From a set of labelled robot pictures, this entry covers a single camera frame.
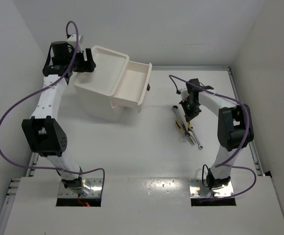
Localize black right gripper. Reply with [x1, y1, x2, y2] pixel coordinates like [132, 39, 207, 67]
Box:
[179, 97, 202, 121]

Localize silver ratchet wrench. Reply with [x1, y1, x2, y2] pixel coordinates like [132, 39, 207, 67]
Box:
[172, 105, 188, 131]

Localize green yellow long-nose pliers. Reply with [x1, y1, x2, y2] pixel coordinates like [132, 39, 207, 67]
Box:
[175, 119, 195, 145]

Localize white top drawer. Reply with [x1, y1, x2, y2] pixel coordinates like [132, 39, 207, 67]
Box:
[112, 61, 152, 109]

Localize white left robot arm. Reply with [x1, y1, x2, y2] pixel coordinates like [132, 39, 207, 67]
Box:
[22, 34, 96, 197]

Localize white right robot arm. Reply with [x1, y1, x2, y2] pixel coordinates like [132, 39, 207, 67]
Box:
[180, 78, 254, 189]

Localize white drawer cabinet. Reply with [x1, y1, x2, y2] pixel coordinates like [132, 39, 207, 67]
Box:
[72, 45, 141, 123]

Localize silver combination wrench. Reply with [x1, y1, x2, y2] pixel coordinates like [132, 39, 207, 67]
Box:
[191, 127, 203, 150]

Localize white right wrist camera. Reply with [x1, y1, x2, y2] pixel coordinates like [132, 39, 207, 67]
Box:
[176, 88, 189, 101]

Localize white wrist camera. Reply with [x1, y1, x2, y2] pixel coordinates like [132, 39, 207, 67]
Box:
[66, 34, 84, 53]
[176, 88, 189, 101]

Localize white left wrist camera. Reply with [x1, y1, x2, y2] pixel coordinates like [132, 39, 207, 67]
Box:
[66, 34, 84, 53]

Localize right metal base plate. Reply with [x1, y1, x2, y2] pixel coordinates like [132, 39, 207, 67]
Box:
[189, 179, 234, 199]

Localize metal base plate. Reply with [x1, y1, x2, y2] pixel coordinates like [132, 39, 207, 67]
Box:
[58, 178, 103, 199]
[189, 179, 234, 199]

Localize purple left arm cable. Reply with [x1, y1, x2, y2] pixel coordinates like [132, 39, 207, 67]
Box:
[0, 21, 105, 194]

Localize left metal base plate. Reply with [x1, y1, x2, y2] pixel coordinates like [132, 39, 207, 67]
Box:
[58, 178, 103, 199]

